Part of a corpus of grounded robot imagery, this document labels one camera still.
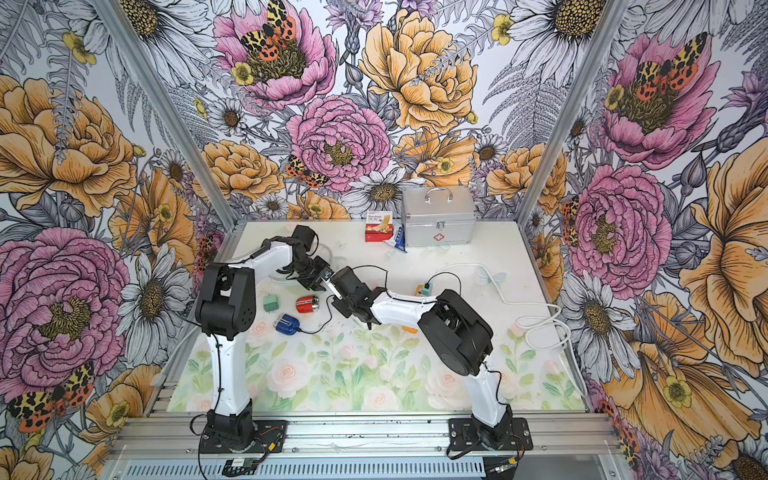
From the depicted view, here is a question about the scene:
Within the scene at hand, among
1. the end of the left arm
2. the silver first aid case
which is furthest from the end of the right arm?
the silver first aid case

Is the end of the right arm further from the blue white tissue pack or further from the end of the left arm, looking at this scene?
the blue white tissue pack

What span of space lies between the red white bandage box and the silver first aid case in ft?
0.28

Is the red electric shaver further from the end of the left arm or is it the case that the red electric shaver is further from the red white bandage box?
the red white bandage box

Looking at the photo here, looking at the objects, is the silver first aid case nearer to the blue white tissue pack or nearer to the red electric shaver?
the blue white tissue pack

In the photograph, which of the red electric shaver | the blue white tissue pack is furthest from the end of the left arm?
the blue white tissue pack

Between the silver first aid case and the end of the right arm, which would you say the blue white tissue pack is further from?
the end of the right arm

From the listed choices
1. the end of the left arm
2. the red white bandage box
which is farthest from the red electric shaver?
the red white bandage box

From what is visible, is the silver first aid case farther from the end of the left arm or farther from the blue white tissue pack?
the end of the left arm

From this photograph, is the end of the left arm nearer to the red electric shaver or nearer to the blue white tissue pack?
the red electric shaver

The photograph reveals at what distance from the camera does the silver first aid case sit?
3.53 feet

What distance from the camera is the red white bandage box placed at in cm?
115

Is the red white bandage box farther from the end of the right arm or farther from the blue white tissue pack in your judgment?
the end of the right arm

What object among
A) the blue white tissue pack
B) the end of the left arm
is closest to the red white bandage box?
the blue white tissue pack
